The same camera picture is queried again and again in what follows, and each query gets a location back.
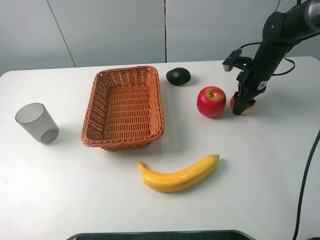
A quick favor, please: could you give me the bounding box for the brown wicker basket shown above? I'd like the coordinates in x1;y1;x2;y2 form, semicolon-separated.
81;65;165;151

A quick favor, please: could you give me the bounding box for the dark green avocado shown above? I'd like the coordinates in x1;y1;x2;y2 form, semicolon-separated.
166;67;191;86

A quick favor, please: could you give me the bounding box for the grey translucent plastic cup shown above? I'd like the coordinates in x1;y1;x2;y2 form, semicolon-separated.
15;102;59;144

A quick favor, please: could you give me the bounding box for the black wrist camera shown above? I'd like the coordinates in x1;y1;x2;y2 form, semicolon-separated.
222;48;253;72

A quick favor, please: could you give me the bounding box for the red apple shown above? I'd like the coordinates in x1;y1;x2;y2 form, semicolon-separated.
196;86;227;118

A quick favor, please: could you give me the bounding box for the orange peach fruit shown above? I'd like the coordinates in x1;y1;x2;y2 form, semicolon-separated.
229;96;255;116

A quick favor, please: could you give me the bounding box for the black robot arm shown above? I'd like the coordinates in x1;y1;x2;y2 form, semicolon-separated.
223;0;320;116

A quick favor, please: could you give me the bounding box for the black cable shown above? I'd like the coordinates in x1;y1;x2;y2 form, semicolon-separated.
291;129;320;240

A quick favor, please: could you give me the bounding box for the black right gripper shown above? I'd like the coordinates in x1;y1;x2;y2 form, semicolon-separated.
232;64;267;115

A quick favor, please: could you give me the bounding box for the yellow banana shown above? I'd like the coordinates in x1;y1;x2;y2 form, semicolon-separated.
137;154;220;193

